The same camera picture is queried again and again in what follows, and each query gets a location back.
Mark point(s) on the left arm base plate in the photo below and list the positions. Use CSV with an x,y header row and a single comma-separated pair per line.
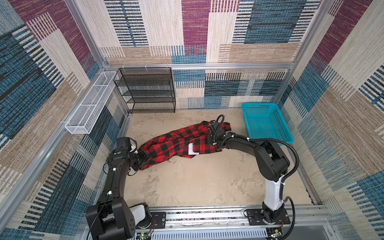
x,y
158,220

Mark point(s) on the aluminium mounting rail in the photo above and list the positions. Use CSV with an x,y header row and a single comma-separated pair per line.
x,y
308,222

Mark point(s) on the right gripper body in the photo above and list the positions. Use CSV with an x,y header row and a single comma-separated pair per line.
x,y
214,139

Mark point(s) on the white wire mesh tray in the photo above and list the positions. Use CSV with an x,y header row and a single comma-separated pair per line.
x,y
87,113

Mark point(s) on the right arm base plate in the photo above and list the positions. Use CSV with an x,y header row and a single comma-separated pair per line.
x,y
261,217

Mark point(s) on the teal plastic basket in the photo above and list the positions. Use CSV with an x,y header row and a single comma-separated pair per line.
x,y
265,120

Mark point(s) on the black wire shelf rack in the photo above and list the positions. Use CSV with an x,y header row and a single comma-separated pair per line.
x,y
147,90

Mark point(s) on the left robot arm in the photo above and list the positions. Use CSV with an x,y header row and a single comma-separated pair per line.
x,y
111,218

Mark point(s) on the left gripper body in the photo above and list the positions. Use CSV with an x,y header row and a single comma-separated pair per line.
x,y
139,158

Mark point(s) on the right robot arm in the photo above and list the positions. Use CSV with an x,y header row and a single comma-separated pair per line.
x,y
276,161

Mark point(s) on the red black plaid shirt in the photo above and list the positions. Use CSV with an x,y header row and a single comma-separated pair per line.
x,y
185,142

